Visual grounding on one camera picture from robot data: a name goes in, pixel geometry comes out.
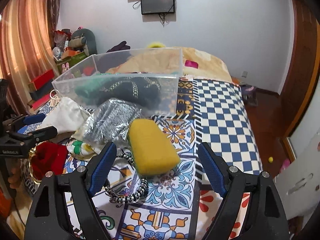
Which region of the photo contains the white cloth pouch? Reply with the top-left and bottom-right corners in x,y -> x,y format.
38,97 -> 90,135

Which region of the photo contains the black white braided rope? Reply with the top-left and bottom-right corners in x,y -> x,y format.
103,148 -> 149,204

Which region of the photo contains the floral fabric scrunchie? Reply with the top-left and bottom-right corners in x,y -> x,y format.
66,138 -> 100,161

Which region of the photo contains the red velvet pouch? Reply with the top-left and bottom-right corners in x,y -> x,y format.
30,141 -> 68,180

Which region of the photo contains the silver glitter pouch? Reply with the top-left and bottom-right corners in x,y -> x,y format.
72,98 -> 143,148

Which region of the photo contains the green knitted glove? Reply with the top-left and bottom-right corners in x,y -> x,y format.
75,78 -> 110,104

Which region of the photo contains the yellow sponge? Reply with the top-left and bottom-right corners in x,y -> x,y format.
128,119 -> 180,177

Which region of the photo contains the black hat with chain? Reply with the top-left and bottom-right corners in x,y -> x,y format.
101,77 -> 162,109

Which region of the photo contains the red gift box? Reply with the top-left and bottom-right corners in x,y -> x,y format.
28,69 -> 55,92

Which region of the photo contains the pink rabbit figurine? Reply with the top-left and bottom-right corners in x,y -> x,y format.
61,62 -> 70,73

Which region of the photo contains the green storage box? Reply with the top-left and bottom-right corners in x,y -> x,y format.
56,52 -> 87,74

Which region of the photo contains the orange curtain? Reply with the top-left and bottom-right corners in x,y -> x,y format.
1,0 -> 59,114

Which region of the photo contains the grey plush toy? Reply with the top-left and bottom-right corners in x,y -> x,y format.
68,28 -> 98,56

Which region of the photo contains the clear plastic storage box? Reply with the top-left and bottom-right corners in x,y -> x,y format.
53,48 -> 183,116

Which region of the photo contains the brown wooden door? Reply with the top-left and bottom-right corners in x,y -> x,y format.
280,0 -> 318,139

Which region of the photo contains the dark purple jacket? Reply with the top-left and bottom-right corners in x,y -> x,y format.
107,41 -> 131,53

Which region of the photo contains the beige fleece blanket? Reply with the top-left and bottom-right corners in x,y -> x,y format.
105,47 -> 232,83

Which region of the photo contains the small black wall monitor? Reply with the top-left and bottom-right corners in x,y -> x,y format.
140,0 -> 175,15

